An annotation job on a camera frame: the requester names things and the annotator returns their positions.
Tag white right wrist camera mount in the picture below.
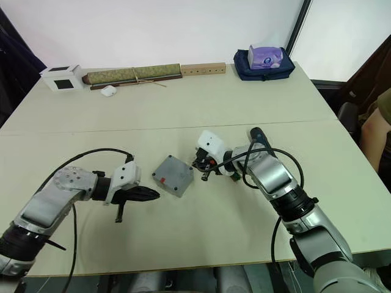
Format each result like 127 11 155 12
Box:
196 129 238 178

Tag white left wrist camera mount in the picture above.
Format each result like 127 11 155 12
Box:
104 161 142 206

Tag person's olive green shirt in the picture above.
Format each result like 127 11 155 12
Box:
365 90 391 181

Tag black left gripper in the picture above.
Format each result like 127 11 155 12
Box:
110 185 162 205

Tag rolled green bamboo mat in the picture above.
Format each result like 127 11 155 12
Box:
81 62 183 86

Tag grey plastic box with lid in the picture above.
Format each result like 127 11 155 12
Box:
151 154 195 198

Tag white box with black squares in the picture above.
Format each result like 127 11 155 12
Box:
40 63 85 92

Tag dark brown door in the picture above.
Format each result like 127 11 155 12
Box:
344 38 391 108

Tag purple tissue pack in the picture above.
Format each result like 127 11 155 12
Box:
247 44 283 70

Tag dark wooden strip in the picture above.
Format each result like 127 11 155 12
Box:
89 74 184 91

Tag black upright frame post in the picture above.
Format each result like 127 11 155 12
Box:
287 0 313 59

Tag tan raffia string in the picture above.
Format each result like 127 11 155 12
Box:
115 67 167 89

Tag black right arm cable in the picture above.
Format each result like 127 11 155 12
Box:
213 139 305 265

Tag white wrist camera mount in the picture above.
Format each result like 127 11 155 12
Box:
104 161 142 206
196 129 238 178

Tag thin black dangling strap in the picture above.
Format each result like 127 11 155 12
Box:
114 201 127 223

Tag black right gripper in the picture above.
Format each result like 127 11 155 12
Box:
190 146 223 182

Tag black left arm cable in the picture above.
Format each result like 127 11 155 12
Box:
36 148 137 293

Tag navy blue fabric pouch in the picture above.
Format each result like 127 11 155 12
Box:
233 47 297 82

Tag black cable tie tail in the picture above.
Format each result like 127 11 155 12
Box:
45 237 67 251

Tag wooden block with holes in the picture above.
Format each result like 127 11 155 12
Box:
181 62 227 76

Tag black chair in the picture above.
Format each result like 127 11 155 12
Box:
337 101 362 145

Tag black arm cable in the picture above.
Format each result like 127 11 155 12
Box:
213 139 305 265
36 148 137 293

